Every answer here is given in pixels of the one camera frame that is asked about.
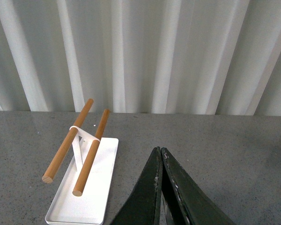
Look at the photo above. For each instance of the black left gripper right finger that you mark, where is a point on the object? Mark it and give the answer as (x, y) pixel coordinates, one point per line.
(183, 200)

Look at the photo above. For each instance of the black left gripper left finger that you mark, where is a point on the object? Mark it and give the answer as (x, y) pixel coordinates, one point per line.
(143, 205)

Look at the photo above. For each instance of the white rack with wooden bars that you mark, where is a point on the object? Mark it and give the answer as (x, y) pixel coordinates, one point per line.
(81, 198)

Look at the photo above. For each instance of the white pleated curtain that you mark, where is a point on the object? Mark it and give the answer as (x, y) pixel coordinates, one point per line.
(141, 56)

